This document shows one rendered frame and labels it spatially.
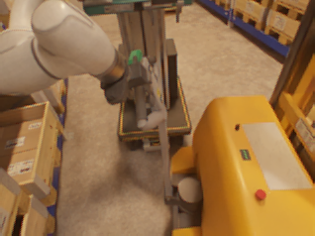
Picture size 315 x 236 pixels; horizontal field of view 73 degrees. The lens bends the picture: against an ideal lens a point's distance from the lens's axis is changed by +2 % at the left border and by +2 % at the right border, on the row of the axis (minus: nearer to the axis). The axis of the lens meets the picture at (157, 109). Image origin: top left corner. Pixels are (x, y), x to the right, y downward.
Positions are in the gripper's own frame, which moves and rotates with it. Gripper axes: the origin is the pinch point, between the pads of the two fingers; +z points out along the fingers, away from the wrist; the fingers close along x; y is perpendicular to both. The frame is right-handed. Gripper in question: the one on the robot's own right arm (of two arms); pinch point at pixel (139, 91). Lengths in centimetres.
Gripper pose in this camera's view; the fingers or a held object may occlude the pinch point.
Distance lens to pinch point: 70.8
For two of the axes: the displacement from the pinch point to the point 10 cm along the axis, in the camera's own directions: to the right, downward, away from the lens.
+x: -9.3, 2.1, 2.9
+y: -1.1, -9.4, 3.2
